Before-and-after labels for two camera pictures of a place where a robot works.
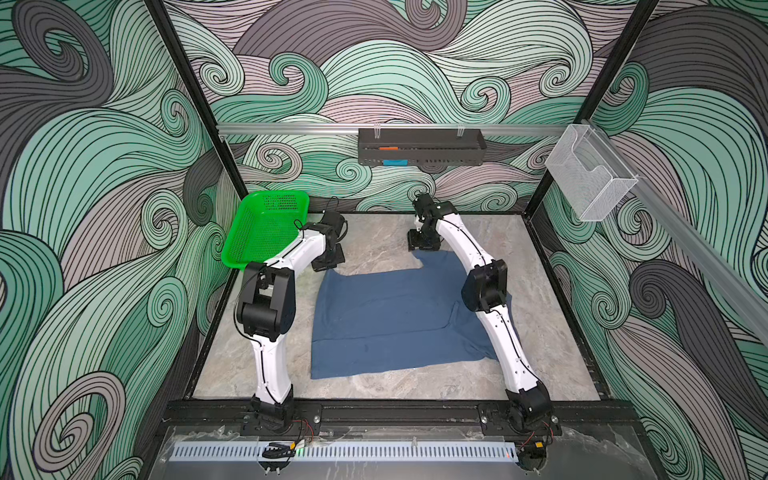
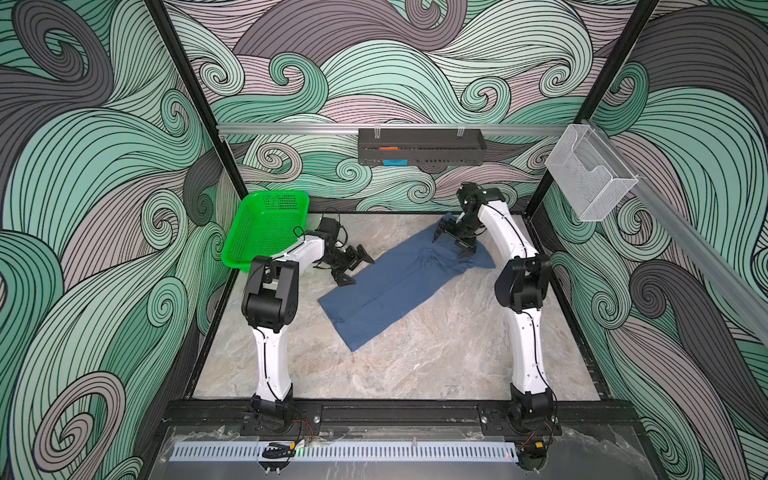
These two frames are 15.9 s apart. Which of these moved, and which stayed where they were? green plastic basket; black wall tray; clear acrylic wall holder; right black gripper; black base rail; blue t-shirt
Moved: blue t-shirt; right black gripper
Stayed: black base rail; black wall tray; green plastic basket; clear acrylic wall holder
